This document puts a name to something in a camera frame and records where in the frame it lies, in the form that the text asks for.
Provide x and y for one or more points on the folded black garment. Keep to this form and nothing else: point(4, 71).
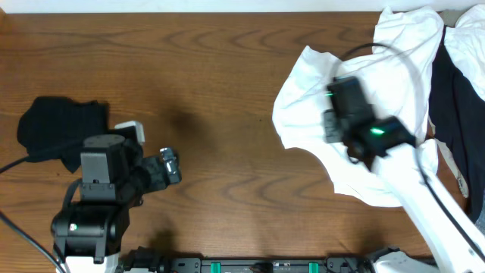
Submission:
point(54, 128)

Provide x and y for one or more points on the black garment in pile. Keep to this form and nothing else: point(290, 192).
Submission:
point(458, 115)

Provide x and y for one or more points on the white t-shirt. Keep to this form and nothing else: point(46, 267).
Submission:
point(396, 80)

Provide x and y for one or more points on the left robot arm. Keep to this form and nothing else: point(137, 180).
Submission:
point(116, 175)

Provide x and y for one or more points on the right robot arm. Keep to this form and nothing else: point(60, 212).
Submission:
point(391, 152)

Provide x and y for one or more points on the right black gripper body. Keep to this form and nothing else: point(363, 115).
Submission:
point(332, 129)

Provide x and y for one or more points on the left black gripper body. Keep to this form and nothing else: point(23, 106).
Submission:
point(152, 171)

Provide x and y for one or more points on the white printed garment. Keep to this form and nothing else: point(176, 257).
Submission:
point(465, 44)

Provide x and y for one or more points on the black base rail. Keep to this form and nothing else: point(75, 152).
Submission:
point(390, 259)

